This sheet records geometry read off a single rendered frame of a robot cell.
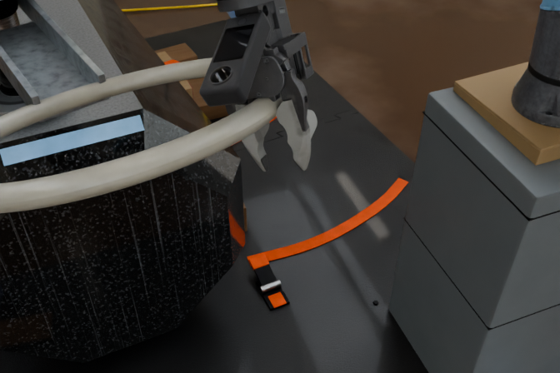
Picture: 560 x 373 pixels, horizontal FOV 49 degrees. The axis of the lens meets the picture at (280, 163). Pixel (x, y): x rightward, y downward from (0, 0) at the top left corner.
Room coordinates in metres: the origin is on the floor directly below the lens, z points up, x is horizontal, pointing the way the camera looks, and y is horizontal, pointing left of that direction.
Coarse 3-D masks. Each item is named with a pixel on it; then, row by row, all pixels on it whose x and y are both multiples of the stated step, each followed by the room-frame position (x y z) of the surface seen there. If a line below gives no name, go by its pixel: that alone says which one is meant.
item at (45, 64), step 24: (24, 0) 1.17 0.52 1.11; (24, 24) 1.13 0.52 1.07; (48, 24) 1.05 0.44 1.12; (0, 48) 0.95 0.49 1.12; (24, 48) 1.03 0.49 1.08; (48, 48) 1.03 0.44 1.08; (72, 48) 0.95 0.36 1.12; (24, 72) 0.94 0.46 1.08; (48, 72) 0.94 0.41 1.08; (72, 72) 0.94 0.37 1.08; (96, 72) 0.87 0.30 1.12; (24, 96) 0.84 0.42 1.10; (48, 96) 0.87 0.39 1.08
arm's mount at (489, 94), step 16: (464, 80) 1.24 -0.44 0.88; (480, 80) 1.23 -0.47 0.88; (496, 80) 1.23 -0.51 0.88; (512, 80) 1.23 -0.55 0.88; (464, 96) 1.19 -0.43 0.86; (480, 96) 1.16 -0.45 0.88; (496, 96) 1.16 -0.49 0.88; (480, 112) 1.13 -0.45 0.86; (496, 112) 1.09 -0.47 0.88; (512, 112) 1.09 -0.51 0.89; (496, 128) 1.08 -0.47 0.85; (512, 128) 1.04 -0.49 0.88; (528, 128) 1.03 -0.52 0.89; (544, 128) 1.03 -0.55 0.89; (512, 144) 1.02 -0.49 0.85; (528, 144) 0.99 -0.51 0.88; (544, 144) 0.97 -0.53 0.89; (544, 160) 0.96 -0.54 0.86
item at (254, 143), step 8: (240, 104) 0.60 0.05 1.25; (264, 128) 0.62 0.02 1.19; (248, 136) 0.58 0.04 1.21; (256, 136) 0.58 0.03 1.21; (264, 136) 0.61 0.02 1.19; (248, 144) 0.58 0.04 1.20; (256, 144) 0.58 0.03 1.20; (256, 152) 0.57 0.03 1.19; (264, 152) 0.58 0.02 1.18; (256, 160) 0.57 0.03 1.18; (264, 160) 0.57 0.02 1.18; (264, 168) 0.57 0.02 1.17
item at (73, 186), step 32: (192, 64) 0.87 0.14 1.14; (64, 96) 0.83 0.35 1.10; (96, 96) 0.85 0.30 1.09; (0, 128) 0.73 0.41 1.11; (224, 128) 0.51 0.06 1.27; (256, 128) 0.54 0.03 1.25; (128, 160) 0.46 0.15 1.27; (160, 160) 0.46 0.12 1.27; (192, 160) 0.48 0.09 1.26; (0, 192) 0.44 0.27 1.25; (32, 192) 0.44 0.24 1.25; (64, 192) 0.43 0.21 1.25; (96, 192) 0.44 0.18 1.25
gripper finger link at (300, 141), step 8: (280, 104) 0.57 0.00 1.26; (288, 104) 0.57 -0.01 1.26; (280, 112) 0.57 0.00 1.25; (288, 112) 0.57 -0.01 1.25; (312, 112) 0.61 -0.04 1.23; (280, 120) 0.57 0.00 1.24; (288, 120) 0.57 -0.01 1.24; (296, 120) 0.56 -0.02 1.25; (312, 120) 0.60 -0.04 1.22; (288, 128) 0.56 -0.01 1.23; (296, 128) 0.56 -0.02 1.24; (312, 128) 0.59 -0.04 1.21; (288, 136) 0.56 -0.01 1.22; (296, 136) 0.56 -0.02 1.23; (304, 136) 0.56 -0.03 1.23; (296, 144) 0.56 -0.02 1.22; (304, 144) 0.56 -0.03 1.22; (296, 152) 0.55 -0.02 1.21; (304, 152) 0.55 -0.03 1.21; (296, 160) 0.55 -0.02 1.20; (304, 160) 0.55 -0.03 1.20; (304, 168) 0.55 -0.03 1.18
